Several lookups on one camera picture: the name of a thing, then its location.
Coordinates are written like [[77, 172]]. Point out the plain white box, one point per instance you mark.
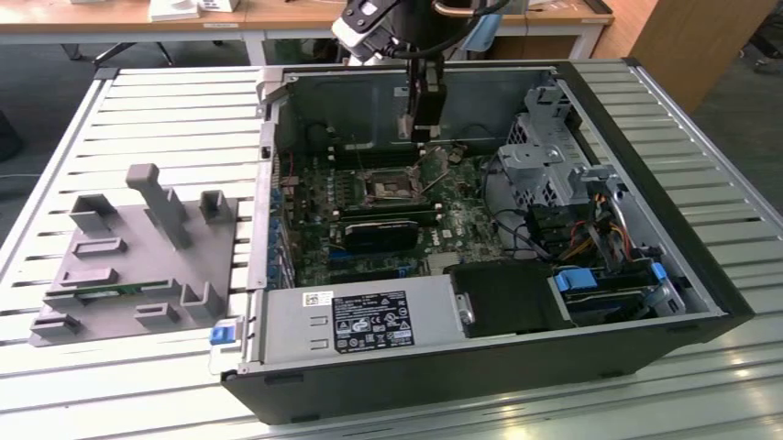
[[174, 11]]

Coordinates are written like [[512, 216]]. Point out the silver metal drive cage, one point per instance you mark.
[[533, 156]]

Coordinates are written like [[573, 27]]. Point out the silver power supply unit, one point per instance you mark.
[[288, 321]]

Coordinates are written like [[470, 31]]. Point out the black RAM slot bank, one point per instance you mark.
[[380, 215], [374, 158]]

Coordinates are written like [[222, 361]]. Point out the round coin battery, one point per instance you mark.
[[458, 157]]

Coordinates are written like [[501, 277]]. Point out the green motherboard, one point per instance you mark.
[[465, 220]]

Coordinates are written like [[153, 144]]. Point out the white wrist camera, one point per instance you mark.
[[361, 36]]

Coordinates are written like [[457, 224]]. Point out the small silver heatsink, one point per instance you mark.
[[442, 262]]

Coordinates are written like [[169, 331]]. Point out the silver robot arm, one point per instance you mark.
[[484, 32]]

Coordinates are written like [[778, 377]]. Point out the wooden desk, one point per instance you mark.
[[62, 23]]

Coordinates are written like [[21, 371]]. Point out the black plastic shroud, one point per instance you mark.
[[508, 293]]

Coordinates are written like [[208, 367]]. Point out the black office chair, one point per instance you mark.
[[772, 46]]

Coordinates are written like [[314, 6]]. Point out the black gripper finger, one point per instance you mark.
[[429, 110]]

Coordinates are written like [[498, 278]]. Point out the wooden cabinet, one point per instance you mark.
[[692, 46]]

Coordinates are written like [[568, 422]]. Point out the grey parts rack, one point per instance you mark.
[[141, 256]]

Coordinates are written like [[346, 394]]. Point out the white box with blue print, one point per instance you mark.
[[220, 4]]

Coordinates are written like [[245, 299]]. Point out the CPU socket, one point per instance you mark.
[[386, 188]]

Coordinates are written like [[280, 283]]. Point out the silver CPU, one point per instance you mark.
[[406, 128]]

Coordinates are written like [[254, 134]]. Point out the black graphics card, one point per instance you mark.
[[380, 238]]

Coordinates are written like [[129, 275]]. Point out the green RAM stick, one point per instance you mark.
[[129, 289]]

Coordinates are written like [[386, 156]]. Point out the blue case latch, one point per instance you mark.
[[222, 334]]

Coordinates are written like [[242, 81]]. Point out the black PC case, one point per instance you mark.
[[490, 385]]

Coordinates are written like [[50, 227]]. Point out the thin metal locking lever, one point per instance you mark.
[[440, 180]]

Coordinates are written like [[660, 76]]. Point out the blue disk carrier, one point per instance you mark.
[[576, 279]]

